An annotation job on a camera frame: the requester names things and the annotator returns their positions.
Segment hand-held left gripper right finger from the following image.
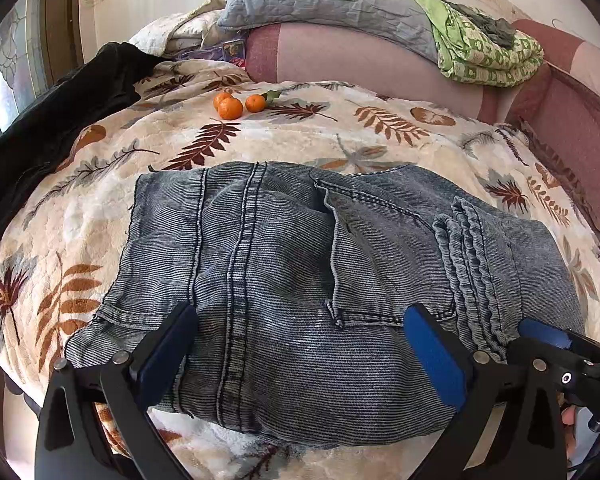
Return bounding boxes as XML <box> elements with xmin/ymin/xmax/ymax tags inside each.
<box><xmin>404</xmin><ymin>304</ymin><xmax>568</xmax><ymax>480</ymax></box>

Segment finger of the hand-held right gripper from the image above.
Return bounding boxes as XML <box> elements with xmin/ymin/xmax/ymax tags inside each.
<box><xmin>517</xmin><ymin>317</ymin><xmax>588</xmax><ymax>361</ymax></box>

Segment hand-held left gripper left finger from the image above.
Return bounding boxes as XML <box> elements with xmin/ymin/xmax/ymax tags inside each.
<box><xmin>35</xmin><ymin>302</ymin><xmax>198</xmax><ymax>480</ymax></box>

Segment blue denim pants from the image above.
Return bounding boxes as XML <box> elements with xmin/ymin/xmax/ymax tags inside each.
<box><xmin>65</xmin><ymin>161</ymin><xmax>586</xmax><ymax>448</ymax></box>

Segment person's right hand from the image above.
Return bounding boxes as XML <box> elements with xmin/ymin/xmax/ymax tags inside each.
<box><xmin>560</xmin><ymin>405</ymin><xmax>588</xmax><ymax>466</ymax></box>

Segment leaf print blanket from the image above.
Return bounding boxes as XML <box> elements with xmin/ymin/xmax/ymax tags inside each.
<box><xmin>0</xmin><ymin>57</ymin><xmax>600</xmax><ymax>480</ymax></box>

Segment black garment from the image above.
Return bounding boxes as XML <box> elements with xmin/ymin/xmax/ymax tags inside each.
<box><xmin>0</xmin><ymin>41</ymin><xmax>156</xmax><ymax>271</ymax></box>

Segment green patterned folded blanket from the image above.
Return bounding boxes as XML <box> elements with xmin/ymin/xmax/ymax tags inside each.
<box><xmin>401</xmin><ymin>0</ymin><xmax>546</xmax><ymax>88</ymax></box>

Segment purple plastic packet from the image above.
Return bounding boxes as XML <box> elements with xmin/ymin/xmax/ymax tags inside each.
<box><xmin>172</xmin><ymin>40</ymin><xmax>246</xmax><ymax>61</ymax></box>

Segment dark grey cloth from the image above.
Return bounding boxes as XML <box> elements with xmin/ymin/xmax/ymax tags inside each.
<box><xmin>447</xmin><ymin>0</ymin><xmax>516</xmax><ymax>51</ymax></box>

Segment pink bolster cushion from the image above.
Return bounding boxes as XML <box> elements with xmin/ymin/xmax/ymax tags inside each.
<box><xmin>245</xmin><ymin>22</ymin><xmax>496</xmax><ymax>123</ymax></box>

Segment stained glass window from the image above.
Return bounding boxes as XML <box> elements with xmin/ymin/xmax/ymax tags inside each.
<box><xmin>0</xmin><ymin>7</ymin><xmax>51</xmax><ymax>146</ymax></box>

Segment white crumpled cloth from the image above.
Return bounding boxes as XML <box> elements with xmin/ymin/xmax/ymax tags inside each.
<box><xmin>128</xmin><ymin>0</ymin><xmax>228</xmax><ymax>56</ymax></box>

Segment grey quilted pillow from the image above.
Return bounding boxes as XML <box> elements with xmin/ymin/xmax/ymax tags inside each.
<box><xmin>216</xmin><ymin>0</ymin><xmax>441</xmax><ymax>66</ymax></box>

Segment brown wooden window frame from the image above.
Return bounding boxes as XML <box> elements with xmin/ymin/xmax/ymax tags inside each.
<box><xmin>40</xmin><ymin>0</ymin><xmax>83</xmax><ymax>81</ymax></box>

